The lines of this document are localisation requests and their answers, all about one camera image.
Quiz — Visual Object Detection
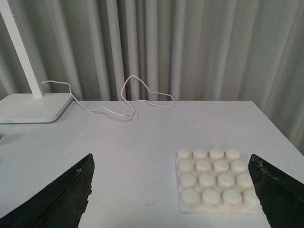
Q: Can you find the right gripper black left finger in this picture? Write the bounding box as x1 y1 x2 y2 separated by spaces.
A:
0 153 95 228

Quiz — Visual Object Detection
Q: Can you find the white studded base plate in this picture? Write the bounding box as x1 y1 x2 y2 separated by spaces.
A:
175 148 263 215

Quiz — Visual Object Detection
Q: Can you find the grey curtain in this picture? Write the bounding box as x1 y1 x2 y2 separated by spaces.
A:
9 0 304 152

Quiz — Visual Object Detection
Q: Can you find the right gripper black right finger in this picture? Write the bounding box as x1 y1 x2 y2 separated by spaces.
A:
248 154 304 228

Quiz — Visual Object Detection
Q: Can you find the white lamp cable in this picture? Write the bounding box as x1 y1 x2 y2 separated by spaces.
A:
41 75 177 118

